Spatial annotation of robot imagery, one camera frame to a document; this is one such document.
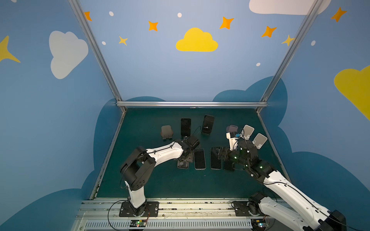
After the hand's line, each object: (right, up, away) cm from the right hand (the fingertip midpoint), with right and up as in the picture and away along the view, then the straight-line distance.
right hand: (218, 146), depth 77 cm
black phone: (-18, +10, +31) cm, 37 cm away
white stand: (+32, +1, +19) cm, 37 cm away
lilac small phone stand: (+17, +9, +30) cm, 35 cm away
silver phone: (-10, -10, +11) cm, 17 cm away
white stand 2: (+26, +6, +24) cm, 36 cm away
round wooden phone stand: (-32, +6, +24) cm, 41 cm away
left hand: (-16, -9, +13) cm, 23 cm away
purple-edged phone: (-20, -13, +11) cm, 26 cm away
